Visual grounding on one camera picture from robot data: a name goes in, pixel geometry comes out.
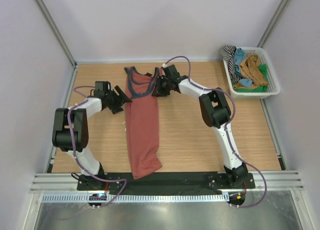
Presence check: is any right aluminium frame post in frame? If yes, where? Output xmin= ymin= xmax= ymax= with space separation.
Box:
xmin=257 ymin=0 xmax=292 ymax=48

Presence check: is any white perforated plastic basket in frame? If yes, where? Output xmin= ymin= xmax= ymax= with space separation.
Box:
xmin=219 ymin=45 xmax=280 ymax=99

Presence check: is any aluminium frame post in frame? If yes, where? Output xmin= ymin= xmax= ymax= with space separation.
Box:
xmin=34 ymin=0 xmax=77 ymax=68
xmin=257 ymin=0 xmax=292 ymax=48

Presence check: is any green garment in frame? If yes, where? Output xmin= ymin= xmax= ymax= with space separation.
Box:
xmin=233 ymin=64 xmax=269 ymax=93

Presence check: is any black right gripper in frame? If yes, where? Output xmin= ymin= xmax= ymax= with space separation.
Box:
xmin=151 ymin=76 xmax=171 ymax=98

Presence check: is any striped black white garment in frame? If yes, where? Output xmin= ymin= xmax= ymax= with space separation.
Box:
xmin=219 ymin=45 xmax=241 ymax=85

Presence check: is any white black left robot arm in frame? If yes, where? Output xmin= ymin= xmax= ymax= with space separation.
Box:
xmin=52 ymin=81 xmax=132 ymax=190

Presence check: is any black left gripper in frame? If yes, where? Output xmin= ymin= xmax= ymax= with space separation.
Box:
xmin=105 ymin=86 xmax=132 ymax=114

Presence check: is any tan brown garment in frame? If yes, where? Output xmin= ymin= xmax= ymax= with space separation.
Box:
xmin=233 ymin=54 xmax=269 ymax=93

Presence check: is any left aluminium frame post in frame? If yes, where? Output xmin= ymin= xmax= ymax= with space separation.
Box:
xmin=34 ymin=0 xmax=77 ymax=68

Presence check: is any light blue garment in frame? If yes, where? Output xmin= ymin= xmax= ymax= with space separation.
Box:
xmin=233 ymin=48 xmax=253 ymax=88

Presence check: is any red graphic tank top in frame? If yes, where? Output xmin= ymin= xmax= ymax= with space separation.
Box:
xmin=124 ymin=66 xmax=162 ymax=180

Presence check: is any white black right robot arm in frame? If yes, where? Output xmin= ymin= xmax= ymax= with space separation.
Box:
xmin=152 ymin=63 xmax=248 ymax=188

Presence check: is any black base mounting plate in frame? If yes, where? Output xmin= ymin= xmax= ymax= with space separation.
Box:
xmin=76 ymin=171 xmax=256 ymax=191

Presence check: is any aluminium slotted rail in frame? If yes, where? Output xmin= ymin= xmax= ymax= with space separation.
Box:
xmin=42 ymin=192 xmax=229 ymax=204

